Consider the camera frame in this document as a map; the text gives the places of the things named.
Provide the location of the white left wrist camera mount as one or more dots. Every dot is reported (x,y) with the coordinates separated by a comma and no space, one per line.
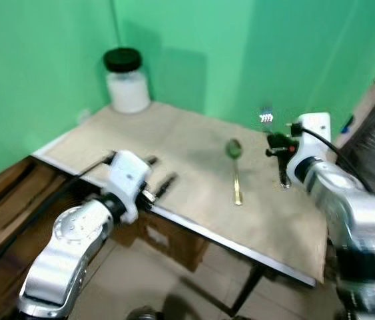
(127,180)

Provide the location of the blue object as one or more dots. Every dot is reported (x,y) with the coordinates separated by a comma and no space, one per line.
(347,124)

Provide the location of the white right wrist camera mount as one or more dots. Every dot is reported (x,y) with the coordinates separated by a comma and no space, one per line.
(314,130)

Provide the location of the gold spoon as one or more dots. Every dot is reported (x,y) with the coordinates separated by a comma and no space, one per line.
(234,148)

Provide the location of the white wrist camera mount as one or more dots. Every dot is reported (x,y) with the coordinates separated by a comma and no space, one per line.
(314,130)
(127,180)

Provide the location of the silver fork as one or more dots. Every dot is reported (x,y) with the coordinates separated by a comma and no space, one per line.
(266,117)

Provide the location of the black table leg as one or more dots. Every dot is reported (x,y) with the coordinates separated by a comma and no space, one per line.
(247,293)

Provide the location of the brown wooden planks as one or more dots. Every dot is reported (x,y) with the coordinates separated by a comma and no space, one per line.
(7,200)

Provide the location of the beige table mat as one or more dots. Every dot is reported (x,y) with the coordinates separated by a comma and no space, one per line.
(187,166)

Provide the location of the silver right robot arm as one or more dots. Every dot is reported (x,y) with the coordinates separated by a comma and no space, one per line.
(357,220)

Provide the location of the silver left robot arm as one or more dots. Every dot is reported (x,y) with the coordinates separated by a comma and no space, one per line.
(67,253)

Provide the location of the brown cardboard box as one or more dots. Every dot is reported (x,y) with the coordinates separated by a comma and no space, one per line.
(174,240)

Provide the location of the glass jar with black lid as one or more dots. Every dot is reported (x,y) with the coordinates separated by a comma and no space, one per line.
(128,93)

